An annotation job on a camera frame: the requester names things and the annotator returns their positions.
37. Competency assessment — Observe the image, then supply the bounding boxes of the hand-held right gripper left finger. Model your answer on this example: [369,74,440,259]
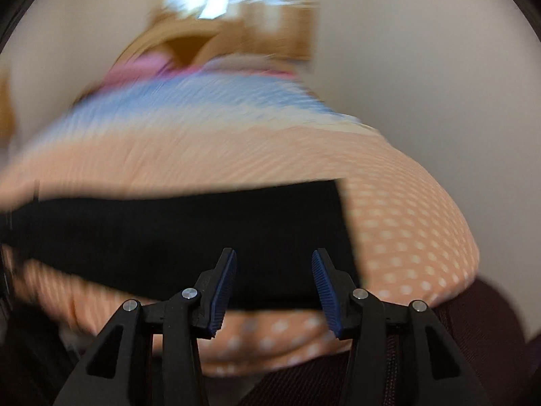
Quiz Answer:
[53,247,238,406]

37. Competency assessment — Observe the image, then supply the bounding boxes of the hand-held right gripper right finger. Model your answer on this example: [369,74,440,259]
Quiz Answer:
[311,248,491,406]

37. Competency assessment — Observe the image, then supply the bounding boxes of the black pants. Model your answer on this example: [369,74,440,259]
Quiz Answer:
[0,180,362,311]

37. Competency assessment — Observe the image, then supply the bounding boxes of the polka dot bedsheet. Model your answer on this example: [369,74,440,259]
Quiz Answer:
[0,70,483,379]

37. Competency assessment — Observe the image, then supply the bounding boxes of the pink folded blanket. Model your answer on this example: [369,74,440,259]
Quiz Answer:
[103,53,204,87]

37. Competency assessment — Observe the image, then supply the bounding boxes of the wooden headboard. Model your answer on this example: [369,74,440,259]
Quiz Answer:
[114,4,317,72]

